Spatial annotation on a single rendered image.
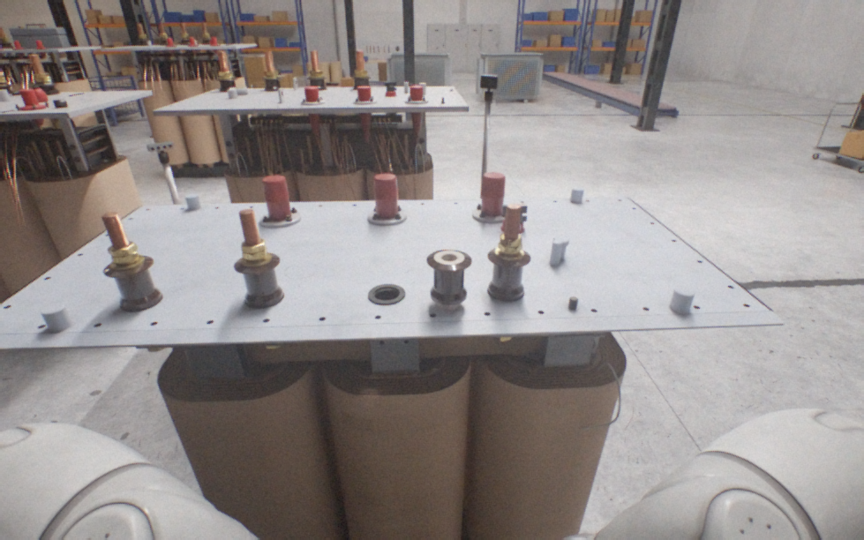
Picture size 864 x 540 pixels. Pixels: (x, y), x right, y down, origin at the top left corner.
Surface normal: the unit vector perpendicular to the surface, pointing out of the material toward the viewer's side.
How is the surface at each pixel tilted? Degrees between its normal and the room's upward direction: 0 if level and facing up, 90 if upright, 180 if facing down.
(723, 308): 0
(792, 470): 10
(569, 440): 90
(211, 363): 90
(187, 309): 0
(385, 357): 90
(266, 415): 90
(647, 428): 0
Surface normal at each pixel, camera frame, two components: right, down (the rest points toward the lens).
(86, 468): 0.25, -0.90
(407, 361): 0.05, 0.48
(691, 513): -0.77, -0.63
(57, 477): 0.14, -0.81
